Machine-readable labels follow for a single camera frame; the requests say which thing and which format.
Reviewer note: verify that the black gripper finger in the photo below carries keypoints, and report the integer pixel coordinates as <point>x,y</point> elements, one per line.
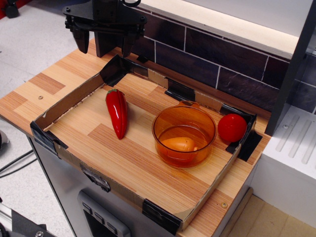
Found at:
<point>81,36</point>
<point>129,40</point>

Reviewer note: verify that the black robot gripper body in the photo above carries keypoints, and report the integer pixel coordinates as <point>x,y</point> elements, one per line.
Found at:
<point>106,16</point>

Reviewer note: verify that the orange toy carrot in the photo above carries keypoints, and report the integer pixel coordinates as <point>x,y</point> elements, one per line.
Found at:
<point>183,144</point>

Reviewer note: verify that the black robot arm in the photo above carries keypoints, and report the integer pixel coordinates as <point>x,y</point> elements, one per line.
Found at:
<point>112,21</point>

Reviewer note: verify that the transparent orange plastic pot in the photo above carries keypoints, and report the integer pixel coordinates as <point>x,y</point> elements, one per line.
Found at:
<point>187,119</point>

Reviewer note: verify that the cardboard fence with black tape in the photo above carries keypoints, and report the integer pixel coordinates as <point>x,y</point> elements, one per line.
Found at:
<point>78,149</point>

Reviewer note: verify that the dark left side panel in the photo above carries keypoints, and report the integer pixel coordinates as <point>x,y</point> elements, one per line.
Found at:
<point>106,42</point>

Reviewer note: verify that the red toy chili pepper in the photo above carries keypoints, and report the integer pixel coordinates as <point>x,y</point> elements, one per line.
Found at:
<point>117,108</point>

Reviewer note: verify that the black office chair base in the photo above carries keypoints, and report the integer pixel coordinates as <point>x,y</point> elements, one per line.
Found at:
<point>9,9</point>

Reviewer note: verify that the red toy tomato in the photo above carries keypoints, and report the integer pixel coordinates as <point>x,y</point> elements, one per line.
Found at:
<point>232,127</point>

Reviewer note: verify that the grey oven control panel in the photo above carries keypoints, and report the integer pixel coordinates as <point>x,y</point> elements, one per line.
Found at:
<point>100,221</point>

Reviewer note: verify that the white toy sink unit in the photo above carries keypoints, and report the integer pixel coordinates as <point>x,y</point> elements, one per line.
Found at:
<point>286,174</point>

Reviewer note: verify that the dark grey vertical post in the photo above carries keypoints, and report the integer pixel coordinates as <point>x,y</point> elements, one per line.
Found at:
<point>304,48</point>

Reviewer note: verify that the black metal bracket with screw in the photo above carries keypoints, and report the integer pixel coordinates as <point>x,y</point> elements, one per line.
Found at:
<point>13,224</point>

